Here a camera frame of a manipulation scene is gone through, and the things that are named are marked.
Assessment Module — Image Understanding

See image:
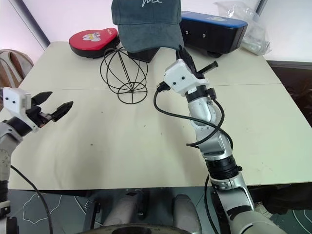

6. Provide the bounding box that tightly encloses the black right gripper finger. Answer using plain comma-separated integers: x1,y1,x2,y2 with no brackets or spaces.
175,44,196,71
199,61,219,74

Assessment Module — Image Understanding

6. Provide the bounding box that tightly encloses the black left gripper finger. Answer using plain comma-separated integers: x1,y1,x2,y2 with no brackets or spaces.
31,91,54,107
52,100,74,122

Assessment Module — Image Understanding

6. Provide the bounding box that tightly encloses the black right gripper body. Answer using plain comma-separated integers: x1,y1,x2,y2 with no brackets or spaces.
186,59,208,80

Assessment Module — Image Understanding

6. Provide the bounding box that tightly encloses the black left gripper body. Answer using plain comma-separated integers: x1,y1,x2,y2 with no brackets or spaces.
25,105,56,128

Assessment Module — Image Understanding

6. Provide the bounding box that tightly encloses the dark teal baseball cap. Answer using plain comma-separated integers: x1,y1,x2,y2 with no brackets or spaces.
111,0,184,53

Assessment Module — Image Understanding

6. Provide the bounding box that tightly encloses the black block under cap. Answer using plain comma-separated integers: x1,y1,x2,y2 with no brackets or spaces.
127,47,160,63

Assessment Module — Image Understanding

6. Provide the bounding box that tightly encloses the blue and black box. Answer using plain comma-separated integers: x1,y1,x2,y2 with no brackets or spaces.
180,11,249,59

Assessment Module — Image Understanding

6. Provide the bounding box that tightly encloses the brown wooden chair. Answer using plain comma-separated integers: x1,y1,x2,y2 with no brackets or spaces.
0,49,35,89

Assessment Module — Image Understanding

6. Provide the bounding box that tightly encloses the clear plastic bag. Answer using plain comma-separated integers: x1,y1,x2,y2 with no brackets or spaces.
214,0,273,57

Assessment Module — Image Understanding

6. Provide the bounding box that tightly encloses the red and black pad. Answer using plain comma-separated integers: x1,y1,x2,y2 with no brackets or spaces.
68,27,121,59

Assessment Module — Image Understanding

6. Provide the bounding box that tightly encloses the dark furniture beside table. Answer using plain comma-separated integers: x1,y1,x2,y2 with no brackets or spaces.
266,60,312,127

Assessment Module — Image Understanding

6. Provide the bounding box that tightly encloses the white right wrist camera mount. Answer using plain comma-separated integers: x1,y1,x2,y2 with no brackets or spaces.
163,58,210,95

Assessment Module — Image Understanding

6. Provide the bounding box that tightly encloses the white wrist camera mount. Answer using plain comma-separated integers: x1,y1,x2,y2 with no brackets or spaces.
163,58,210,95
2,87,40,133

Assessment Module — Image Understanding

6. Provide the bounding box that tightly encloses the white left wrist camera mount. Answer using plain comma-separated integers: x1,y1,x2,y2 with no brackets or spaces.
2,87,40,133

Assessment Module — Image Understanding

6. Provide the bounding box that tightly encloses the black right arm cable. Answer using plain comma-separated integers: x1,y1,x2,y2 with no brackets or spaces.
153,82,234,148

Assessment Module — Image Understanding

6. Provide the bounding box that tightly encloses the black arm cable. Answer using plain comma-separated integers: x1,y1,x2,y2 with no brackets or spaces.
9,165,54,234
153,82,234,148

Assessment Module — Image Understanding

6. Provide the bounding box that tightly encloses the black wire hat stand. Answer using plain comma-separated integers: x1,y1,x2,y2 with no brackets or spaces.
99,47,149,105

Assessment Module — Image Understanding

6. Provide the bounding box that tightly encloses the grey wall post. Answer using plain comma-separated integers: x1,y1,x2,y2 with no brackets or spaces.
11,0,51,51

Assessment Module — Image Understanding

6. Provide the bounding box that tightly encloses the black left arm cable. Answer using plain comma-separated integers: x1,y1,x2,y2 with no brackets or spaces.
9,165,54,234

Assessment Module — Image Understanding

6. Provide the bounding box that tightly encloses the thin white floor cable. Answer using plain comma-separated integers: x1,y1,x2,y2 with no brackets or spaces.
22,192,64,223

